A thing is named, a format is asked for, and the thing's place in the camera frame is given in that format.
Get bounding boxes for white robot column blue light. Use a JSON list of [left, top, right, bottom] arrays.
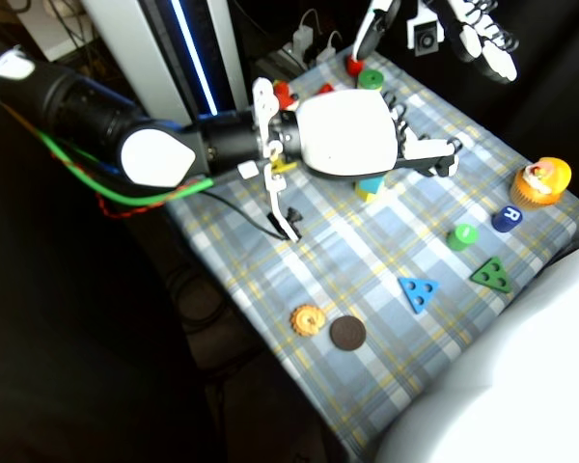
[[79, 0, 250, 124]]

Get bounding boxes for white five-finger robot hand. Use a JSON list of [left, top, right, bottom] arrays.
[[351, 0, 520, 86], [292, 89, 463, 183]]

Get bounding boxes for green cylinder block minus sign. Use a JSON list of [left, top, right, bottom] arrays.
[[446, 223, 480, 252]]

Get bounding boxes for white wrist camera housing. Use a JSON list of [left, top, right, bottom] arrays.
[[405, 17, 445, 57]]

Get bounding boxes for blue triangle block three holes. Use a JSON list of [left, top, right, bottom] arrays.
[[398, 277, 440, 314]]

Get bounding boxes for green stacking ring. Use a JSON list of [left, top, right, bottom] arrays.
[[356, 69, 385, 92]]

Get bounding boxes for strawberry fruit tart toy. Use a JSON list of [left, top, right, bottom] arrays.
[[272, 79, 300, 112]]

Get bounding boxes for white box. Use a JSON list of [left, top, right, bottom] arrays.
[[16, 0, 96, 62]]

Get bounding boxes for orange toy cupcake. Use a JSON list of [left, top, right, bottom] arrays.
[[510, 156, 573, 209]]

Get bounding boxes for green triangle block three holes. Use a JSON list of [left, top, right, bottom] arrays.
[[469, 257, 512, 294]]

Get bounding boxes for blue cylinder block letter R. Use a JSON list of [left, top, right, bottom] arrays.
[[491, 205, 524, 233]]

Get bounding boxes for yellow cube block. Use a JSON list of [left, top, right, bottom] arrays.
[[355, 185, 385, 203]]

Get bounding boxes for dark chocolate round cookie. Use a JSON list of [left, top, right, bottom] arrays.
[[329, 314, 368, 352]]

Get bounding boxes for golden swirl butter cookie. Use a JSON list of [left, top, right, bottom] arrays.
[[289, 304, 327, 338]]

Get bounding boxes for teal cube block letter K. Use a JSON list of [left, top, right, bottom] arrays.
[[355, 176, 386, 195]]

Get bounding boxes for blue plaid tablecloth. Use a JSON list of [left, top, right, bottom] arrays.
[[166, 45, 579, 462]]

